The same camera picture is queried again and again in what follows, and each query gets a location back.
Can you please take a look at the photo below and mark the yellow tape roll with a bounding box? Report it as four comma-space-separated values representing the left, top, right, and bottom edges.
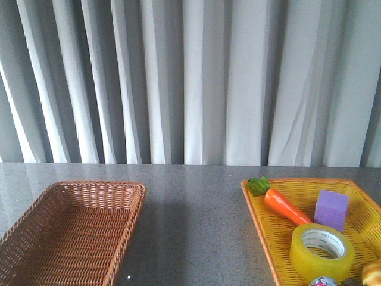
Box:
289, 223, 355, 282

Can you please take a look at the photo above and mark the orange toy carrot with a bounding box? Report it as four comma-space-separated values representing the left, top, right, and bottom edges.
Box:
246, 177, 312, 225

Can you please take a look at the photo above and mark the grey pleated curtain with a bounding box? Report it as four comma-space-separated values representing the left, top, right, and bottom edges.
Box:
1, 1, 380, 167

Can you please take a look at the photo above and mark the brown wicker basket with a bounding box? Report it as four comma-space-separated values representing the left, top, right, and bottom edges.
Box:
1, 181, 147, 285

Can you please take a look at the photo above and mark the purple foam cube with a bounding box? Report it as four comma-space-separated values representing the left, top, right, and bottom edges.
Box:
314, 190, 349, 232

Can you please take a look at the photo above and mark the yellow wicker basket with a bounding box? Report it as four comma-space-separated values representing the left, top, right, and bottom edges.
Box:
241, 178, 380, 285

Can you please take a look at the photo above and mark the colourful patterned ball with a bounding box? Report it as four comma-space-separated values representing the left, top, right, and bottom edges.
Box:
308, 276, 338, 286

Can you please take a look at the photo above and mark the dark brown toy piece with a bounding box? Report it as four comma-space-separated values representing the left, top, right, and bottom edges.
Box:
341, 278, 363, 286

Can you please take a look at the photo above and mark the toy bread roll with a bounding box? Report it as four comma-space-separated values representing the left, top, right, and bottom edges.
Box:
361, 259, 381, 286

